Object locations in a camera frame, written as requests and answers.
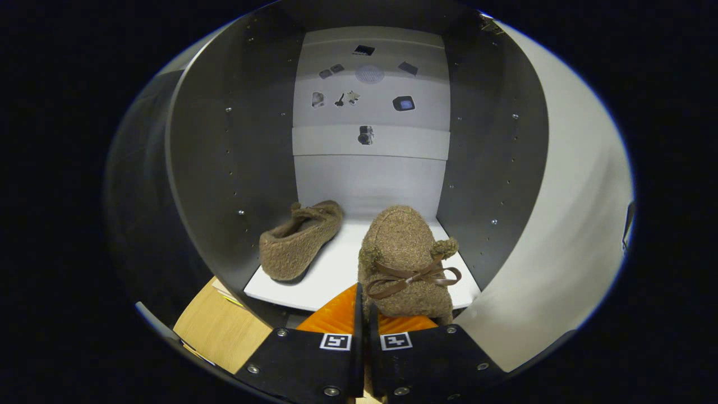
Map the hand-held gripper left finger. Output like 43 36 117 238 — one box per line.
236 283 365 402

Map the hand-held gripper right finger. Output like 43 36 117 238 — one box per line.
367 303 508 402

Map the brown fuzzy shoe with bow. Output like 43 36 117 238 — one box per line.
358 205 462 326

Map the grey shoe cabinet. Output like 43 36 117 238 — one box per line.
104 0 550 332

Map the stack of books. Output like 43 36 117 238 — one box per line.
212 279 250 310

